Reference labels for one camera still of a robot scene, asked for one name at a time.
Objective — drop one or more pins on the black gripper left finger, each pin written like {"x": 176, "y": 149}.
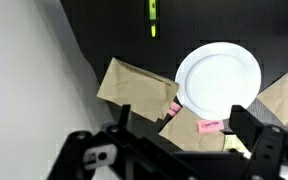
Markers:
{"x": 124, "y": 116}

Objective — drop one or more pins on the white round plate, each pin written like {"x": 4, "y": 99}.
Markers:
{"x": 218, "y": 80}

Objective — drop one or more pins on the folded brown paper napkin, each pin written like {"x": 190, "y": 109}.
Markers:
{"x": 139, "y": 90}

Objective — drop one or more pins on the yellow-green highlighter marker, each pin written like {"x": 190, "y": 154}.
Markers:
{"x": 152, "y": 13}

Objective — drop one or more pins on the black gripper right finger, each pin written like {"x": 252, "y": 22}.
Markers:
{"x": 245, "y": 125}

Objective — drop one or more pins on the flat brown paper napkin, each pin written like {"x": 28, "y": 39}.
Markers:
{"x": 285, "y": 96}

